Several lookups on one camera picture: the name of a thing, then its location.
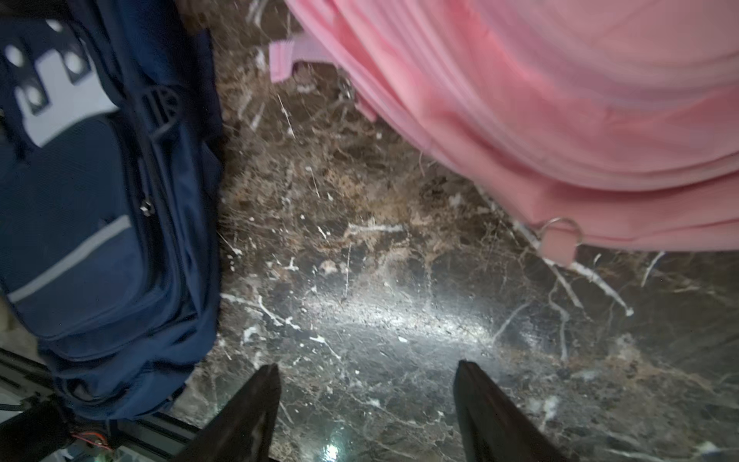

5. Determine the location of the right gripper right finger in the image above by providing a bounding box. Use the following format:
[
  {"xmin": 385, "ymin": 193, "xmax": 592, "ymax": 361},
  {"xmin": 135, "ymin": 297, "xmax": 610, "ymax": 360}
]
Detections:
[{"xmin": 453, "ymin": 360, "xmax": 567, "ymax": 462}]

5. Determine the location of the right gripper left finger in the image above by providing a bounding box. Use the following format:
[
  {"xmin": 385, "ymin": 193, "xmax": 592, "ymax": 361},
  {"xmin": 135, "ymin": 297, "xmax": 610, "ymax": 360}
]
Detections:
[{"xmin": 173, "ymin": 364, "xmax": 281, "ymax": 462}]

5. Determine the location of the pink backpack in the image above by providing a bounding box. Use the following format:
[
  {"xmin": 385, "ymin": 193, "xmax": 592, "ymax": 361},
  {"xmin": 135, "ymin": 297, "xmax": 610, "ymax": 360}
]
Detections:
[{"xmin": 269, "ymin": 1, "xmax": 738, "ymax": 266}]

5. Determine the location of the navy blue backpack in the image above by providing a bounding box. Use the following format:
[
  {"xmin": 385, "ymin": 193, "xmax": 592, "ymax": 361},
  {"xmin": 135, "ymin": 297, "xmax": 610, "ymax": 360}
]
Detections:
[{"xmin": 1, "ymin": 1, "xmax": 221, "ymax": 421}]

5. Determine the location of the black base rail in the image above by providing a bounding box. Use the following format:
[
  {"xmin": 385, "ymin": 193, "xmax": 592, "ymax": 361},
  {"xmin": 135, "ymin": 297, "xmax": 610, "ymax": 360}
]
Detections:
[{"xmin": 1, "ymin": 350, "xmax": 198, "ymax": 461}]

